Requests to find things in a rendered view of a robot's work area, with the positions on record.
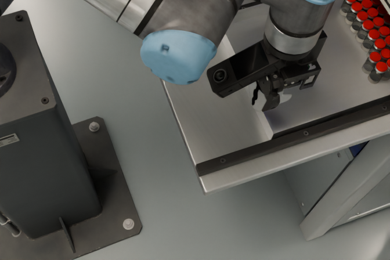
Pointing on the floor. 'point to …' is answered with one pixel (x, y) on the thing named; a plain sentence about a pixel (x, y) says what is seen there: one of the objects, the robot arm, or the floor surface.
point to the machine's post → (349, 187)
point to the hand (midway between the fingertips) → (254, 105)
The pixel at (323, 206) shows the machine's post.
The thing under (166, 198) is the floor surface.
